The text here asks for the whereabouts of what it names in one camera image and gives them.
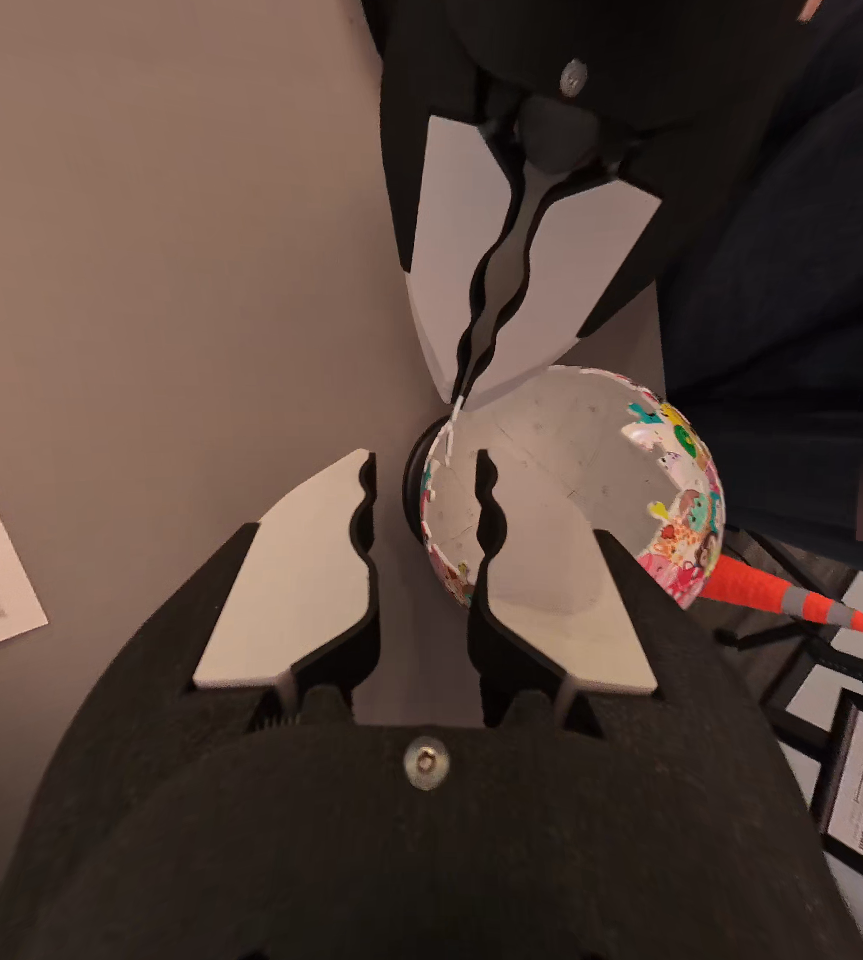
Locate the orange grey striped cone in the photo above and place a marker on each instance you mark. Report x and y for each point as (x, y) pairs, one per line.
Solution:
(761, 589)

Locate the colourful puzzle ball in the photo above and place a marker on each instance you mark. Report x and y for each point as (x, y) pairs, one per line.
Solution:
(589, 465)

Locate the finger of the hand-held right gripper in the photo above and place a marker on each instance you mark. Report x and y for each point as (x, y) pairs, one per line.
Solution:
(574, 285)
(443, 262)

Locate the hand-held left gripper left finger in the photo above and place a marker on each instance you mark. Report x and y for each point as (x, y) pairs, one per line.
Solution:
(296, 592)

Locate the white puzzle piece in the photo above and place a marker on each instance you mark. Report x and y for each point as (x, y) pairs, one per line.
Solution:
(459, 409)

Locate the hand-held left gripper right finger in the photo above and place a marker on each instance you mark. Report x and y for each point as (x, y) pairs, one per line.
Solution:
(566, 622)

